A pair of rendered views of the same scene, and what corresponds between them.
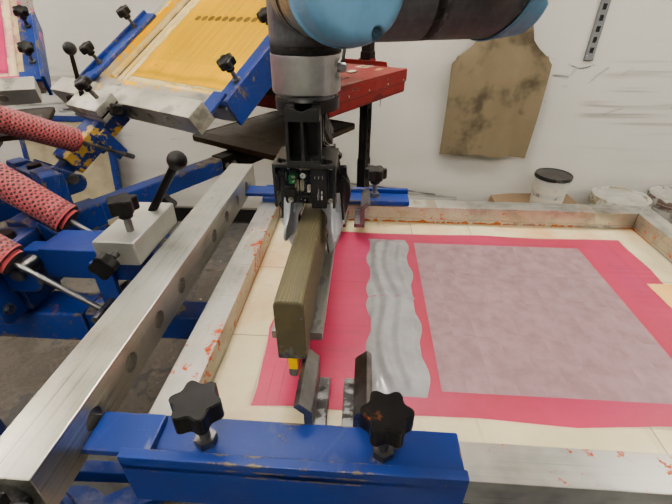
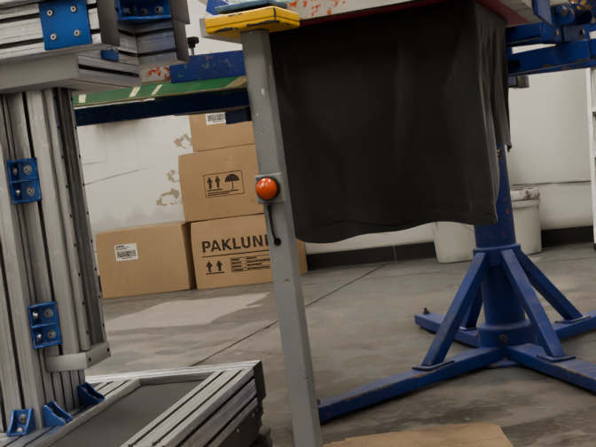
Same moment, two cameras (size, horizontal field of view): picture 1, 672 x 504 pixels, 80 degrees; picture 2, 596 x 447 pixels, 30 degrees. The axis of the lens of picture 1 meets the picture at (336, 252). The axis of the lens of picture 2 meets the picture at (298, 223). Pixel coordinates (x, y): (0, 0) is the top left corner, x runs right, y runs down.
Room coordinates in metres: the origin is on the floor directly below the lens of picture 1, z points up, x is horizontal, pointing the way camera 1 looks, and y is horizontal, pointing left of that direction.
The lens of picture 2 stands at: (0.85, -2.66, 0.68)
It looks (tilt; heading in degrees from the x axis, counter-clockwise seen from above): 3 degrees down; 105
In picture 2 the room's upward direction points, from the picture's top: 7 degrees counter-clockwise
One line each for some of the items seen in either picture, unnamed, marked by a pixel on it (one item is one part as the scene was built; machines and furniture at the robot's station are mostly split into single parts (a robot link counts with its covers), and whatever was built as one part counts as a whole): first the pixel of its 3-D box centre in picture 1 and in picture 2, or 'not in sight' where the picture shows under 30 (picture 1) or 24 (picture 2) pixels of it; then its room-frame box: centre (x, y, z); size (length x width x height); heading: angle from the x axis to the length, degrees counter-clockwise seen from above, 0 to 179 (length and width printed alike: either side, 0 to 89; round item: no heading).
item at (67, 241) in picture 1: (110, 254); not in sight; (0.51, 0.34, 1.02); 0.17 x 0.06 x 0.05; 86
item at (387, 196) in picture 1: (335, 206); (533, 6); (0.77, 0.00, 0.97); 0.30 x 0.05 x 0.07; 86
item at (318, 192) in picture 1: (308, 150); not in sight; (0.46, 0.03, 1.19); 0.09 x 0.08 x 0.12; 176
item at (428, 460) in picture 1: (295, 463); not in sight; (0.21, 0.04, 0.97); 0.30 x 0.05 x 0.07; 86
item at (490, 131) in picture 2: not in sight; (496, 112); (0.68, -0.29, 0.74); 0.46 x 0.04 x 0.42; 86
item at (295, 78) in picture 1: (309, 75); not in sight; (0.47, 0.03, 1.27); 0.08 x 0.08 x 0.05
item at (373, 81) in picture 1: (325, 83); not in sight; (1.72, 0.04, 1.06); 0.61 x 0.46 x 0.12; 146
